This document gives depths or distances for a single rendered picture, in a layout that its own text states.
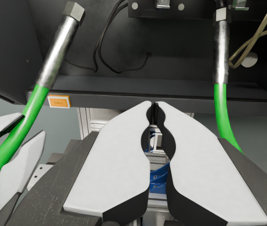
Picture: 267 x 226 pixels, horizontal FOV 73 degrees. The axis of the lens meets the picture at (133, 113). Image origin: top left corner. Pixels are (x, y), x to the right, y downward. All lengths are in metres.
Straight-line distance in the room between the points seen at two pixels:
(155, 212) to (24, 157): 0.66
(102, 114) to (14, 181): 1.21
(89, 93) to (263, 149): 1.89
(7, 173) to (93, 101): 0.30
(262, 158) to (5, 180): 2.16
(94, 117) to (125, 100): 0.98
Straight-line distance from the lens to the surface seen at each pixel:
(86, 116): 1.42
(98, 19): 0.52
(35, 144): 0.19
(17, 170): 0.19
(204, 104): 0.47
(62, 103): 0.48
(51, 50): 0.22
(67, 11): 0.23
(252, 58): 0.58
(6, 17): 0.50
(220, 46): 0.26
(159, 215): 0.82
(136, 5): 0.36
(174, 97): 0.44
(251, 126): 1.89
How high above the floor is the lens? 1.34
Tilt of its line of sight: 58 degrees down
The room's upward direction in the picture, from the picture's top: 174 degrees counter-clockwise
